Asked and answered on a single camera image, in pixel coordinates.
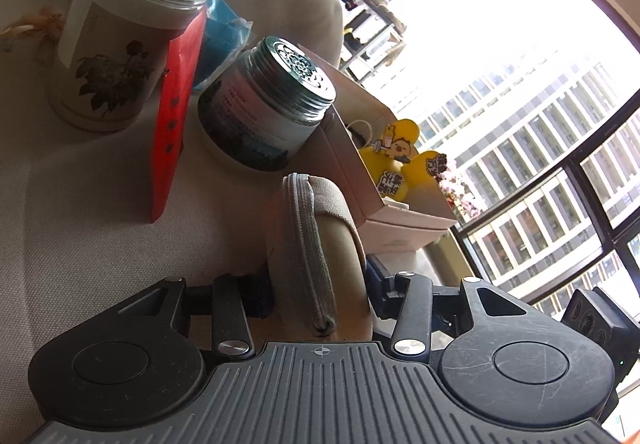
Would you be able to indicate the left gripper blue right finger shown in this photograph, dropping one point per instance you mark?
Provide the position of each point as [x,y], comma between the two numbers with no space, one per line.
[405,298]

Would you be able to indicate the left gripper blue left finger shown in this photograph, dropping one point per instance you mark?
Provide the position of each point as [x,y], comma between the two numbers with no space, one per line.
[235,300]

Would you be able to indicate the beige round zip pouch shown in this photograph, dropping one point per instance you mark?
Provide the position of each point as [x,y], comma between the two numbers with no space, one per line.
[315,263]

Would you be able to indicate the yellow rubber toy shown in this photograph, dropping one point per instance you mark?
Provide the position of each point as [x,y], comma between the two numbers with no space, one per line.
[396,167]

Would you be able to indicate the blue mask package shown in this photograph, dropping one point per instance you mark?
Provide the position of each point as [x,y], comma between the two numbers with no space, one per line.
[226,34]

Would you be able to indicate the blue face mask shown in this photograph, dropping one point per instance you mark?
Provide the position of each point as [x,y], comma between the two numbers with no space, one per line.
[360,132]

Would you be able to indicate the pink cardboard box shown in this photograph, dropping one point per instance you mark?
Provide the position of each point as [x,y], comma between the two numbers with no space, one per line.
[384,225]

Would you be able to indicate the red paper packet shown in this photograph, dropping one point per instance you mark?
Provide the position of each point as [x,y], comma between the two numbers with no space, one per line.
[182,57]

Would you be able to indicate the green lid glass jar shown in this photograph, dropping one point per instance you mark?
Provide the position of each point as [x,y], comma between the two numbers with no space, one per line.
[262,109]

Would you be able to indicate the metal shelf rack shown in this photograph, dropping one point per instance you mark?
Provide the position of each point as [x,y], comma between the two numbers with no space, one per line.
[373,38]

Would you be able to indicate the white tea canister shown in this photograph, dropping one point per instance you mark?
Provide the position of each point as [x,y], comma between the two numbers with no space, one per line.
[110,56]

